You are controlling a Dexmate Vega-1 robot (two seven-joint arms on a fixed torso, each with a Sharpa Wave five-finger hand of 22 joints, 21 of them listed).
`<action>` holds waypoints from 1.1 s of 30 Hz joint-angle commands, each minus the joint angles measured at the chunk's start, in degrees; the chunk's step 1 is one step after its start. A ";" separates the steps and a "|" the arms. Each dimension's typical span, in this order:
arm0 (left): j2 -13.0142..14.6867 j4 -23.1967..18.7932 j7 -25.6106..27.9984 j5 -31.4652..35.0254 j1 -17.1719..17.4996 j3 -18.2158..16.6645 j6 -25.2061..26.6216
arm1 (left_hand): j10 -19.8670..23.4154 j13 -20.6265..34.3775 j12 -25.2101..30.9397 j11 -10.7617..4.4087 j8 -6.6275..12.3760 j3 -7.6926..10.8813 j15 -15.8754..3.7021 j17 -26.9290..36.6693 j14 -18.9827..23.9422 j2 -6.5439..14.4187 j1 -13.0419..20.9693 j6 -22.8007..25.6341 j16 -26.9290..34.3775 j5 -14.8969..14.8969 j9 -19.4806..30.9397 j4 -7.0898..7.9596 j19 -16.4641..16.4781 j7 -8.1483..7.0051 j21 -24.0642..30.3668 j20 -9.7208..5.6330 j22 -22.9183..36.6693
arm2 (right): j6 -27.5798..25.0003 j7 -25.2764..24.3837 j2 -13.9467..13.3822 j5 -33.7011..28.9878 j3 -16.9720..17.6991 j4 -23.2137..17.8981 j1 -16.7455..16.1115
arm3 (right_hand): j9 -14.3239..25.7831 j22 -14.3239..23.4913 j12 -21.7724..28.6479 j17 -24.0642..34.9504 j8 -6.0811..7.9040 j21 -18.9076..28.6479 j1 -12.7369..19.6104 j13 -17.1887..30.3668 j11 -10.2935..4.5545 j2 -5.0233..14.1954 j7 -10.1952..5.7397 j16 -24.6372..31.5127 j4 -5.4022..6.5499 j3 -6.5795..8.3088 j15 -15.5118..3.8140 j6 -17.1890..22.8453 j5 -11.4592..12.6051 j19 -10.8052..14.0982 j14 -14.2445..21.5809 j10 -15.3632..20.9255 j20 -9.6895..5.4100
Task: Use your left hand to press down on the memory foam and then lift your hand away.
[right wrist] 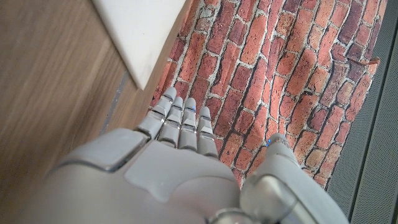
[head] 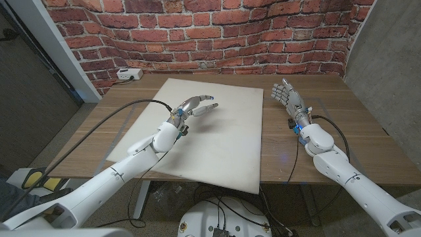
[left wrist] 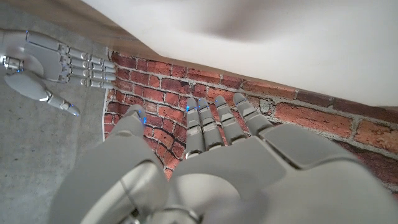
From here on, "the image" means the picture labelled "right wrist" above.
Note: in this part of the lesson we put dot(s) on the red brick print backdrop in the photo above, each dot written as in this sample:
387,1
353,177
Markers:
280,62

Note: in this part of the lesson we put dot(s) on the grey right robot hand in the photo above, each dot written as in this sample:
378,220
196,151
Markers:
161,180

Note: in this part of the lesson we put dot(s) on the white memory foam sheet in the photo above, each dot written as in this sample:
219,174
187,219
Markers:
140,31

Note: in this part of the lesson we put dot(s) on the grey perforated wall panel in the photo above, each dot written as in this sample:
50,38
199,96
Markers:
373,155

